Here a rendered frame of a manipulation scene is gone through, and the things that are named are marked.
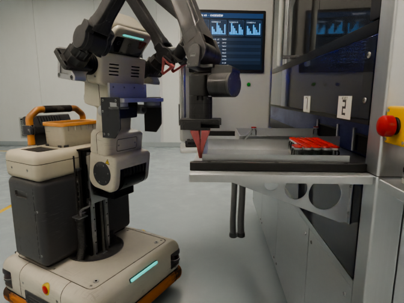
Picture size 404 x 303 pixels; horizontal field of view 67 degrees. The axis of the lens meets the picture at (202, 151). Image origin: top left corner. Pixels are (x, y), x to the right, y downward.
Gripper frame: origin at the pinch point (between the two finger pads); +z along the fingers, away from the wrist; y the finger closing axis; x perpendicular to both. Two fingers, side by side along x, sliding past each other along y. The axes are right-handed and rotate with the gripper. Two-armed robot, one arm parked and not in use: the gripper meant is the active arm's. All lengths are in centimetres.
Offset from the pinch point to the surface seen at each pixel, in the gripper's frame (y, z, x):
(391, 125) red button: 35.4, -9.4, -19.7
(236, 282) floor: 16, 90, 82
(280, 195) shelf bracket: 20.4, 10.2, -0.7
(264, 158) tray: 15.2, -0.3, -5.6
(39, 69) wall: -358, -72, 544
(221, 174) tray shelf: 5.2, 2.5, -10.5
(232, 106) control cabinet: 12, -10, 90
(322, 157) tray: 28.5, -0.6, -5.7
